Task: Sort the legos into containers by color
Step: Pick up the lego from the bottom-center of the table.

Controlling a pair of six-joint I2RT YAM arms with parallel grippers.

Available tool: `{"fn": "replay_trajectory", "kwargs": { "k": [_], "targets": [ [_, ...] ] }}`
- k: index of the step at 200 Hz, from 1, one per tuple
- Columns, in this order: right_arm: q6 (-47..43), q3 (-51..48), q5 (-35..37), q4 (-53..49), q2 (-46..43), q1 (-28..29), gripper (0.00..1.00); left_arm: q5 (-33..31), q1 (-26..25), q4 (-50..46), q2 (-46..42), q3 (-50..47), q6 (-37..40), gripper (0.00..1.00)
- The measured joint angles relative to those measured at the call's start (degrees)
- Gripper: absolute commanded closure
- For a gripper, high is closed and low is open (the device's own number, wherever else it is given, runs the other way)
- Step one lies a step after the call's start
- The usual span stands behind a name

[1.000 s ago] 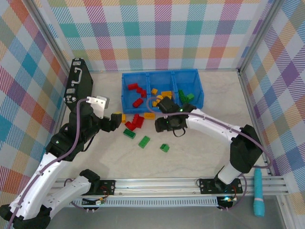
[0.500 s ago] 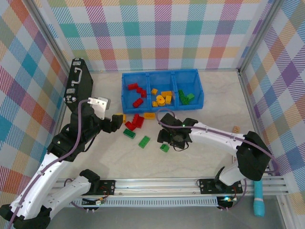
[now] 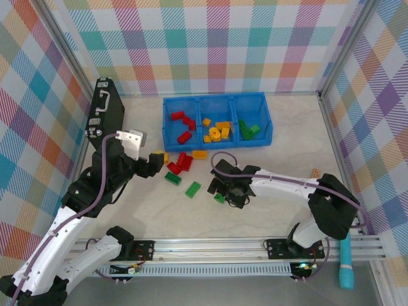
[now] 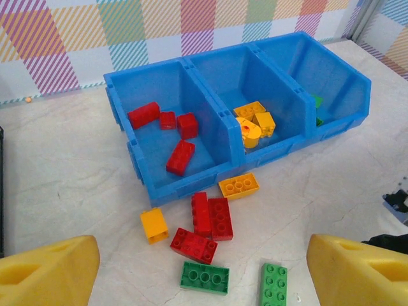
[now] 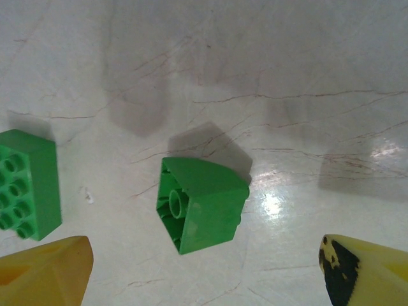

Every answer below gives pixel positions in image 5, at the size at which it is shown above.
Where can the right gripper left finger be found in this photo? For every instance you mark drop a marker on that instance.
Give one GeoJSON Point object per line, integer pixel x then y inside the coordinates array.
{"type": "Point", "coordinates": [41, 274]}

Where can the green curved lego brick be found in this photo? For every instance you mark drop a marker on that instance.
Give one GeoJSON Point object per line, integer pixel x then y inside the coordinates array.
{"type": "Point", "coordinates": [210, 207]}

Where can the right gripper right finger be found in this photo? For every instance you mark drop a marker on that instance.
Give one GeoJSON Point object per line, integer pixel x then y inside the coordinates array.
{"type": "Point", "coordinates": [373, 277]}

